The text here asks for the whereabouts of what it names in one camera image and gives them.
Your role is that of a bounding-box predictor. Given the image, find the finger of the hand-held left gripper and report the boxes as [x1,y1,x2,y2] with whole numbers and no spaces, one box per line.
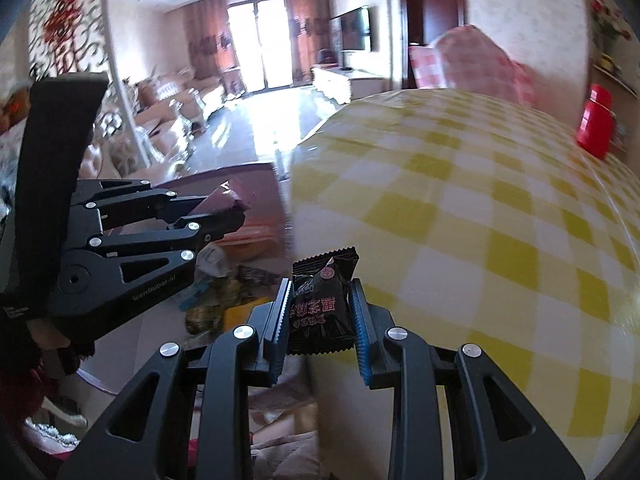
[70,179,179,226]
[89,208,247,287]

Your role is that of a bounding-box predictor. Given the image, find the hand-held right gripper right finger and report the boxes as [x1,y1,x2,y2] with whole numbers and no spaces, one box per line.
[348,277,586,480]

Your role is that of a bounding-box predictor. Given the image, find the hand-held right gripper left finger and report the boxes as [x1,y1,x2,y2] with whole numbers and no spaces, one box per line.
[57,277,294,480]

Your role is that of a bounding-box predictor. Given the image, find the purple snack packet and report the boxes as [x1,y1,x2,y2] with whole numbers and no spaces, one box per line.
[191,181,252,217]

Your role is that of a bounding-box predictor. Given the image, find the white printed snack packet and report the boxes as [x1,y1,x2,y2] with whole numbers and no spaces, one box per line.
[195,244,232,279]

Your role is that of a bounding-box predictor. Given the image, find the black snack packet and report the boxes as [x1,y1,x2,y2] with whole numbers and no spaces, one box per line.
[287,246,360,357]

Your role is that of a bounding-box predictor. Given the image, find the box of collected snacks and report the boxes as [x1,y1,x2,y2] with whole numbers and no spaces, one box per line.
[75,160,303,391]

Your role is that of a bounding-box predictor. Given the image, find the beige ornate sofa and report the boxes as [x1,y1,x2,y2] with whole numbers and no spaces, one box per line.
[132,66,227,162]

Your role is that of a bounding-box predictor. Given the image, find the white carved screen divider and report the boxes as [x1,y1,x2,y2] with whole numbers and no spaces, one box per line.
[25,0,153,178]

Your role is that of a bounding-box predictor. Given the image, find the brown patterned curtain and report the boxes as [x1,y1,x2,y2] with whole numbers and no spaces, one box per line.
[284,0,332,87]
[181,0,242,97]

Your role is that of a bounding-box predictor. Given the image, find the white television cabinet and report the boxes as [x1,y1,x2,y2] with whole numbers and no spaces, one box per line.
[310,65,387,107]

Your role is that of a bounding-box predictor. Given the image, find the flat screen television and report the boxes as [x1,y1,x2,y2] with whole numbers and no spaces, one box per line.
[339,5,373,53]

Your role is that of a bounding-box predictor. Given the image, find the pink checkered chair cover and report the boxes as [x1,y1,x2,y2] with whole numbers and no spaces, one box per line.
[408,24,537,112]

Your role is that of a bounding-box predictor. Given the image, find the red thermos jug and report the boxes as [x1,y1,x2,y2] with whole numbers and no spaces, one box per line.
[575,83,616,161]

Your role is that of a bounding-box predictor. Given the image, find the flower bouquet in vase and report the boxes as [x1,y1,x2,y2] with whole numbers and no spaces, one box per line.
[575,0,637,43]

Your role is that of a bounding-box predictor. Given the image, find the wooden wall shelf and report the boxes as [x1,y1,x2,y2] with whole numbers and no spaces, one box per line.
[591,49,637,97]

